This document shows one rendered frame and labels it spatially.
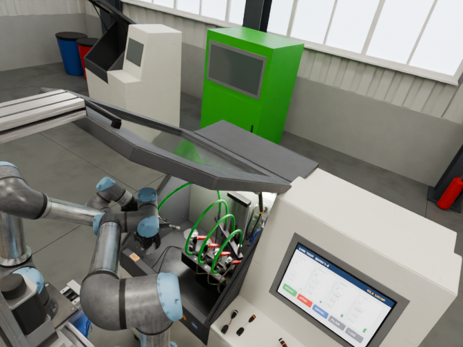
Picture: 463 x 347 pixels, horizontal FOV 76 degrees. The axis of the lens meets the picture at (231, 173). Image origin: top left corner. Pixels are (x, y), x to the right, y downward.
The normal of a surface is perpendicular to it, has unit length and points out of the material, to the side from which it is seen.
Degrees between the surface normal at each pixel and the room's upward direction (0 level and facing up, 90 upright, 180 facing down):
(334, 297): 76
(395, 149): 90
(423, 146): 90
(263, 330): 0
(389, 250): 0
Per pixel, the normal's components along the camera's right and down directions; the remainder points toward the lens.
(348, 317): -0.56, 0.18
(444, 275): 0.12, -0.81
